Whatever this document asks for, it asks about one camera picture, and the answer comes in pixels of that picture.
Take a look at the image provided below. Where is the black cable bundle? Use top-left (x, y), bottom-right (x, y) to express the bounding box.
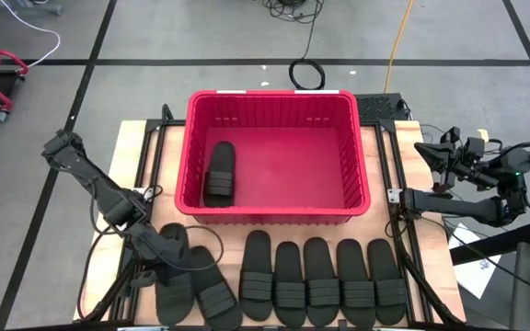
top-left (262, 0), bottom-right (326, 24)

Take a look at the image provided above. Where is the white paper sheet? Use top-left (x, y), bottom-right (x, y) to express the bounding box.
top-left (448, 223), bottom-right (503, 300)

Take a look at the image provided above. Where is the white floor cable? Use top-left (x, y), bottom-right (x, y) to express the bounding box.
top-left (0, 0), bottom-right (63, 69)

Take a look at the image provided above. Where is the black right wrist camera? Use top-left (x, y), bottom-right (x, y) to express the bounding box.
top-left (465, 136), bottom-right (486, 160)

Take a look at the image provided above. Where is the yellow floor cable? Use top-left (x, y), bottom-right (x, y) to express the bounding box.
top-left (383, 0), bottom-right (416, 95)

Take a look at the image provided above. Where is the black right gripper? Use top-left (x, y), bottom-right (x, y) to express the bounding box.
top-left (415, 143), bottom-right (485, 188)

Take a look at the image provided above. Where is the black table cable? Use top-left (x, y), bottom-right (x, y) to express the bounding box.
top-left (75, 220), bottom-right (128, 322)

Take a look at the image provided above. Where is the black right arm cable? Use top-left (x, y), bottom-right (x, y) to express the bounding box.
top-left (485, 141), bottom-right (530, 217)

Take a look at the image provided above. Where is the grey cart base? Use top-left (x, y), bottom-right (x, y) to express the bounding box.
top-left (0, 0), bottom-right (63, 15)

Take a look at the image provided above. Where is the red plastic bin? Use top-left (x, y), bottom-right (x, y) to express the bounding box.
top-left (174, 89), bottom-right (372, 226)

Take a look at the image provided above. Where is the black beam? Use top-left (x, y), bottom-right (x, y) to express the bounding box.
top-left (448, 222), bottom-right (530, 267)

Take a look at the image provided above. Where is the black coiled cable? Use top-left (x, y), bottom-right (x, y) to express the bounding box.
top-left (288, 58), bottom-right (327, 91)

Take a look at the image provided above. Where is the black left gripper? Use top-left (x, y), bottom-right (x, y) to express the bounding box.
top-left (130, 223), bottom-right (191, 287)

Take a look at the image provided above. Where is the black vented box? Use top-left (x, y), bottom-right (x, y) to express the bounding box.
top-left (354, 93), bottom-right (409, 123)

